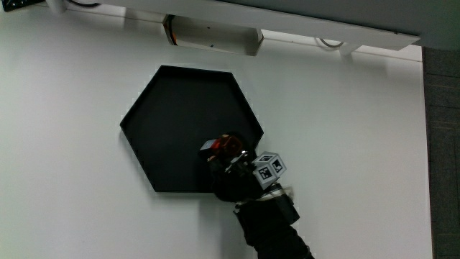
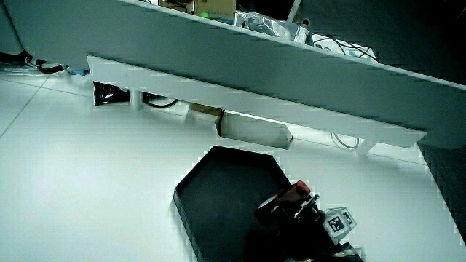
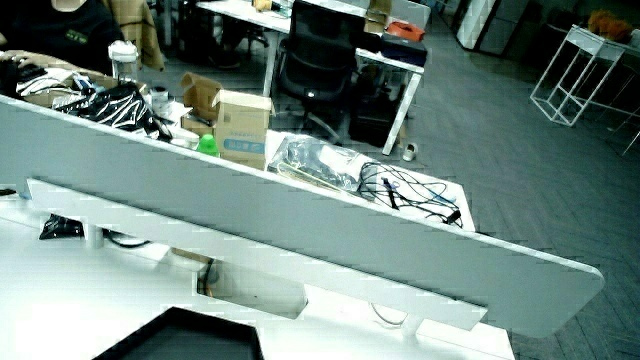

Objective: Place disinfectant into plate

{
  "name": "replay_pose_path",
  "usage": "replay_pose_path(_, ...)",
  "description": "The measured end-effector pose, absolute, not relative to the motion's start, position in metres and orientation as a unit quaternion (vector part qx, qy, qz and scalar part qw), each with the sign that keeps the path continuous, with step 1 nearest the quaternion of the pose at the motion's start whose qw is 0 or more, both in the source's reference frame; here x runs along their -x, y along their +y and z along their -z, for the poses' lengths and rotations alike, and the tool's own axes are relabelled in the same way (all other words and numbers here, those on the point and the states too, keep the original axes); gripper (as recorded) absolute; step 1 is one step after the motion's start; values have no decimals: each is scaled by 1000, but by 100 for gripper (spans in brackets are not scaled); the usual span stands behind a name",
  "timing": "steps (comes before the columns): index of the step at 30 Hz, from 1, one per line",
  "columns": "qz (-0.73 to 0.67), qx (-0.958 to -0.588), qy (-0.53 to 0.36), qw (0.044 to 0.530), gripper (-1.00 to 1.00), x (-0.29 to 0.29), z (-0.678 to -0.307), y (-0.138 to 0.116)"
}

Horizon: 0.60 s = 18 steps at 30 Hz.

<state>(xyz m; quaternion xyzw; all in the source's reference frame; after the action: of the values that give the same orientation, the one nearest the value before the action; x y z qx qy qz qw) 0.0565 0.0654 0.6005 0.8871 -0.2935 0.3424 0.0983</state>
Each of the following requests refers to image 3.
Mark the white metal rack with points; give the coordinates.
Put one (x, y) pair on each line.
(582, 40)

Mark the clear plastic bag with items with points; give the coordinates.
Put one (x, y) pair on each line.
(315, 160)

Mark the green bottle cap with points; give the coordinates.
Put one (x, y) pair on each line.
(208, 146)

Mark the grey desk divider panel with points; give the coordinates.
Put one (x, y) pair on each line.
(300, 225)

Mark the small cardboard box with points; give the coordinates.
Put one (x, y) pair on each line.
(377, 17)

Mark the clear bottle with white lid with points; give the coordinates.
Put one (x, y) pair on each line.
(123, 57)

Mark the black plastic bag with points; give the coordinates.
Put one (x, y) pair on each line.
(117, 107)

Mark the brown jacket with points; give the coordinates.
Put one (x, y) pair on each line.
(140, 30)

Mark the black square plate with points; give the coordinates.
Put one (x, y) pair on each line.
(185, 340)

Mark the small black bag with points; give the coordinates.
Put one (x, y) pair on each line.
(60, 227)

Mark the black office chair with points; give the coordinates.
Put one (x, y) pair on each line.
(320, 50)

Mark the cardboard box with blue label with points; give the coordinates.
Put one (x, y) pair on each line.
(242, 130)

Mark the black box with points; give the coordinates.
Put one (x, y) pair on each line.
(402, 50)

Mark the orange plant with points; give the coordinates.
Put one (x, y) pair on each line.
(610, 26)

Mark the white background desk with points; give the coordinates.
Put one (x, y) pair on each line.
(240, 11)

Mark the black computer tower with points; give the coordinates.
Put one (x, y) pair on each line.
(372, 120)

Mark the open brown cardboard box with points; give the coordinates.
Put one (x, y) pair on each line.
(200, 95)

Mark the white cabinet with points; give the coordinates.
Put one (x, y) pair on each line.
(480, 22)

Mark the orange case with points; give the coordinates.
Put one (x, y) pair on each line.
(405, 31)

